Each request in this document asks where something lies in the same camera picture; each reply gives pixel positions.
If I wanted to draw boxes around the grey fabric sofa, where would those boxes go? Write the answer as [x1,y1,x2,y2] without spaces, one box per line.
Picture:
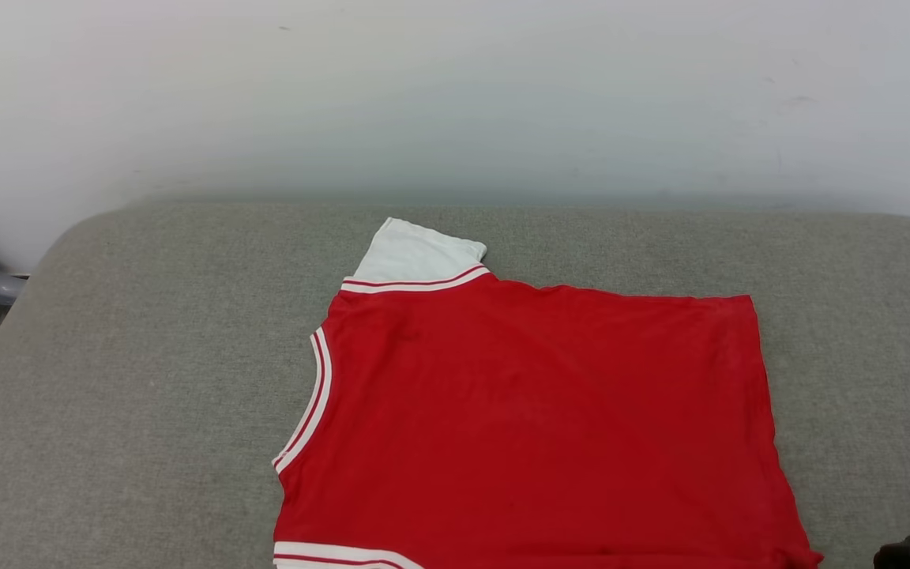
[0,202,910,569]

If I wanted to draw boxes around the red and white jersey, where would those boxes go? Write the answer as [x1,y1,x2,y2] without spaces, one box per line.
[271,217,824,569]

